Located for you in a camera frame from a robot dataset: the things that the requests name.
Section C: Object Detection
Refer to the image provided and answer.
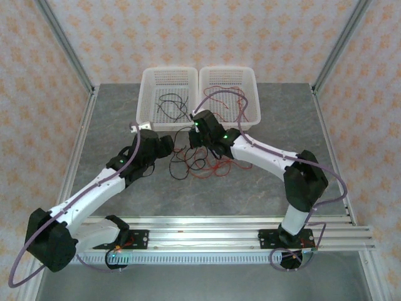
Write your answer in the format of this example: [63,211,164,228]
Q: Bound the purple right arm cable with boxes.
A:
[192,90,348,273]

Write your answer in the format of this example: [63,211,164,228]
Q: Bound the white plastic perforated basket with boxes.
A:
[135,66,201,132]
[199,65,263,132]

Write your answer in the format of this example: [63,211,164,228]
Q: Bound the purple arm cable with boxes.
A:
[192,90,348,273]
[8,123,142,288]

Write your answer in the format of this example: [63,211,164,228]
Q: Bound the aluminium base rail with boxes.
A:
[75,216,375,251]

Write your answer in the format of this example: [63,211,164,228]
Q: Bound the thin red cable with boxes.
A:
[216,156,253,178]
[217,93,251,124]
[203,87,233,109]

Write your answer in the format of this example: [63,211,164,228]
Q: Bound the aluminium frame post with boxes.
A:
[33,0,96,95]
[311,0,375,95]

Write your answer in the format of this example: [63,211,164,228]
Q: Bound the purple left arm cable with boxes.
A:
[8,123,142,288]

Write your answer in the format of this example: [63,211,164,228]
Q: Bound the grey slotted cable duct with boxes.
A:
[75,253,314,266]

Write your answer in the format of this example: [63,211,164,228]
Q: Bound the black wires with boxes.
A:
[174,147,231,180]

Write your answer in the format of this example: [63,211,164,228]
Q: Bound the grey metal panel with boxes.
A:
[34,265,370,301]

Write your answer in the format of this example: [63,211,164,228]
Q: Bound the aluminium table side rail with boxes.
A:
[58,85,100,201]
[311,84,358,226]

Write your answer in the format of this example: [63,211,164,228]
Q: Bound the black base controller board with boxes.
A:
[105,246,132,272]
[279,247,314,271]

